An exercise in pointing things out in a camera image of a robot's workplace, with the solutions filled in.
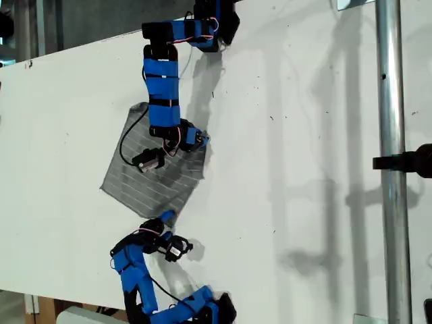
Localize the grey striped towel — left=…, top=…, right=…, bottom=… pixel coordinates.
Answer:
left=99, top=102, right=214, bottom=227

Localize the white box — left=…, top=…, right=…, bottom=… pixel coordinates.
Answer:
left=55, top=305, right=131, bottom=324

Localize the black clamp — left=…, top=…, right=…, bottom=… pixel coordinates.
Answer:
left=372, top=143, right=432, bottom=179

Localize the black round object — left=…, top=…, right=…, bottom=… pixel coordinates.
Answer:
left=0, top=11, right=15, bottom=38

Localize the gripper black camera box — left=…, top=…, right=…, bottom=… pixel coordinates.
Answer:
left=131, top=148, right=167, bottom=174
left=163, top=235, right=194, bottom=264

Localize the camera black cable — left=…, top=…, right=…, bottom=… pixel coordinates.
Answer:
left=148, top=275, right=190, bottom=304
left=119, top=104, right=150, bottom=166

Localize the thin white cable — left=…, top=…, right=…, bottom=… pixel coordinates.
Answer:
left=180, top=46, right=197, bottom=79

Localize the steel post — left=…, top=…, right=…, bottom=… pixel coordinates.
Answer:
left=374, top=0, right=414, bottom=324

